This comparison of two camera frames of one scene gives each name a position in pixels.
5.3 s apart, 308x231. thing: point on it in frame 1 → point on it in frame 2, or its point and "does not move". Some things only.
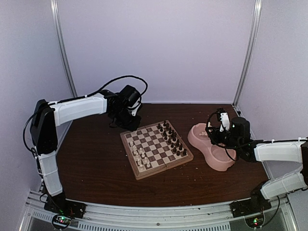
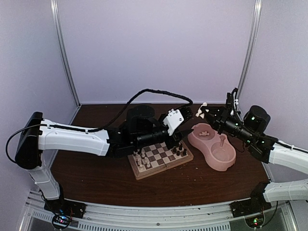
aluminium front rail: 215,218 does not move
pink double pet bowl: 219,158 does not move
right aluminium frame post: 257,14 does not move
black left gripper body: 123,120 → 144,140
